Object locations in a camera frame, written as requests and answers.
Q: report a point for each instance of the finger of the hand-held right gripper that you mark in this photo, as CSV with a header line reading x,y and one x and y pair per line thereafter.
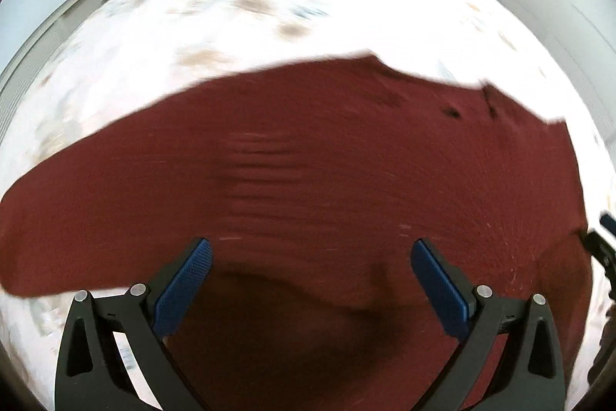
x,y
609,223
599,252

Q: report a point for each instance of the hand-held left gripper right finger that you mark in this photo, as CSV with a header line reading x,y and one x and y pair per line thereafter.
x,y
440,290

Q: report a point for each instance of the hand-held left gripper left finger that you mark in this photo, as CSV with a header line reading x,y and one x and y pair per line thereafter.
x,y
185,286

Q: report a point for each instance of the dark red knitted sweater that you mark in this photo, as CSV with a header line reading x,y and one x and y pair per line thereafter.
x,y
308,160

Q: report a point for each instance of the white floral bedsheet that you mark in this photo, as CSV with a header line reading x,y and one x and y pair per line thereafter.
x,y
288,6

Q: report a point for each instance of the white radiator cover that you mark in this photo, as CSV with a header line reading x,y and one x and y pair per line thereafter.
x,y
57,16

